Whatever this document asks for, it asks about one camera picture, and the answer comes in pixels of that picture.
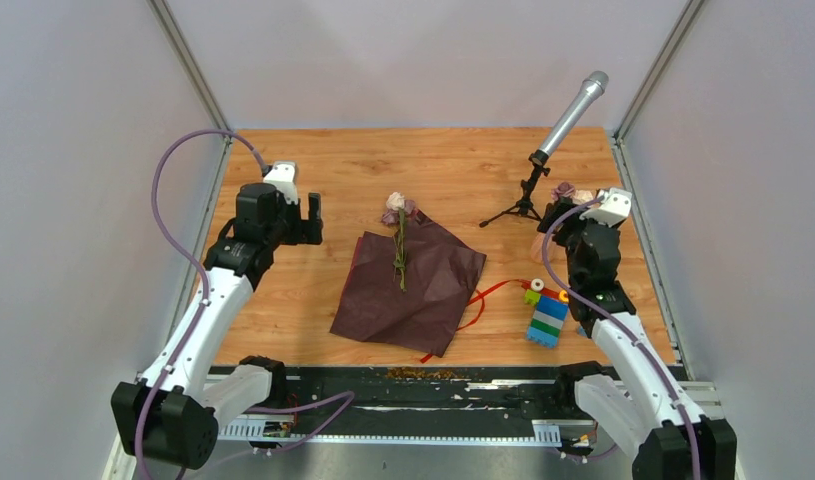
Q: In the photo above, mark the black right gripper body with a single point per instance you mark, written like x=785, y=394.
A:
x=569, y=229

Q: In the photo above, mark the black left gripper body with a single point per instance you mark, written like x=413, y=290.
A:
x=291, y=229

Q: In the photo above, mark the cream rose with stem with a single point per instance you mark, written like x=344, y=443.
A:
x=582, y=196

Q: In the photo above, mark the mauve rose with stem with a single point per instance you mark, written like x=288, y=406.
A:
x=564, y=190

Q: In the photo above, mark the mauve rose stem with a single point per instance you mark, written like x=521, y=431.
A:
x=411, y=209
x=391, y=218

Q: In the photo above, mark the maroon flower bouquet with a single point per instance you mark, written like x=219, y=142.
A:
x=442, y=273

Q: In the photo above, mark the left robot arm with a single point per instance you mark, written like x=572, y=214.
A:
x=171, y=414

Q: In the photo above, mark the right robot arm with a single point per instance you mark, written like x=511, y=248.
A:
x=650, y=416

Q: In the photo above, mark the pink ribbed vase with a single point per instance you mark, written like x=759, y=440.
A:
x=540, y=246

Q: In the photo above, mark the black tripod stand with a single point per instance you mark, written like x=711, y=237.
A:
x=524, y=206

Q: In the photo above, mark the colourful toy block stack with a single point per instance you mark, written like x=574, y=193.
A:
x=550, y=312

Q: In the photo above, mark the silver microphone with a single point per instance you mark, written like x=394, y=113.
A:
x=592, y=88

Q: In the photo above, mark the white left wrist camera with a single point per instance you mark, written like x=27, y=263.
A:
x=282, y=175

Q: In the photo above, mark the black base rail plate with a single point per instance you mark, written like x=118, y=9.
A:
x=437, y=403

